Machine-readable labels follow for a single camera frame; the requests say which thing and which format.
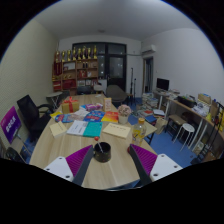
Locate orange book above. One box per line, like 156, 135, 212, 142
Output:
101, 111, 120, 124

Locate cream book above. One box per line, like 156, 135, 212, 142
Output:
49, 121, 69, 138

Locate white round stool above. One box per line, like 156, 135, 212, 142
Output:
179, 122, 196, 144

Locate black tripod stand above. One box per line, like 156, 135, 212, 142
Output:
128, 67, 138, 98

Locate black computer monitor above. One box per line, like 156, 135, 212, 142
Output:
156, 77, 170, 92

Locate stacks of books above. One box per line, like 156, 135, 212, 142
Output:
141, 92, 167, 124

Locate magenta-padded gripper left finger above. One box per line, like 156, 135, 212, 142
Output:
42, 144, 95, 187

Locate pale yellow envelope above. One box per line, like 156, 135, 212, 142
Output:
101, 122, 132, 140

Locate dark low chair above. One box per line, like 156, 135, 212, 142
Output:
76, 85, 93, 96

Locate white wall air conditioner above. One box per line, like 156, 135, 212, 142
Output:
141, 44, 157, 56

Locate purple sign board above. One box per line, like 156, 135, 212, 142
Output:
0, 105, 22, 144

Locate black mesh chair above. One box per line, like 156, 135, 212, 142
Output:
3, 146, 26, 164

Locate red ball stirrer stick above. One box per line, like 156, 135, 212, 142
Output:
93, 136, 104, 154

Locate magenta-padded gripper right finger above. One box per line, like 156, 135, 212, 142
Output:
128, 143, 184, 187

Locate black mug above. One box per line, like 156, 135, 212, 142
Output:
93, 141, 112, 164

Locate yellow gift box red ribbon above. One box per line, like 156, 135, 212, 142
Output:
61, 96, 80, 115

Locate wooden square stool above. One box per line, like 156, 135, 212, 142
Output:
165, 114, 186, 138

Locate dark glass door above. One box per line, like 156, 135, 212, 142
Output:
72, 41, 128, 93

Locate black office chair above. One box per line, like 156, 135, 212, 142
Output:
16, 94, 54, 134

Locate small standing card sign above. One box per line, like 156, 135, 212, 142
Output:
102, 97, 113, 113

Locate pink flowers in white pot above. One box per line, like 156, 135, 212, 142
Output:
117, 104, 133, 126

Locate pink patterned package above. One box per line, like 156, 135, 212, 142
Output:
79, 102, 104, 112

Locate wooden shelf unit with trophies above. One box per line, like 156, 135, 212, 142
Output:
51, 45, 100, 93

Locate red and blue book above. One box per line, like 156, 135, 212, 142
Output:
54, 113, 83, 124

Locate grey armchair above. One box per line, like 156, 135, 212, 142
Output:
105, 84, 128, 105

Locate black box on desk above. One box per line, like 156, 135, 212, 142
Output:
177, 95, 197, 108

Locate cluttered wooden side desk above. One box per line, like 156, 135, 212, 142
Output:
154, 89, 224, 158

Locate white paper booklet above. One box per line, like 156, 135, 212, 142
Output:
66, 119, 89, 137

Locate small white round table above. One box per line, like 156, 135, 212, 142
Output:
45, 91, 64, 109

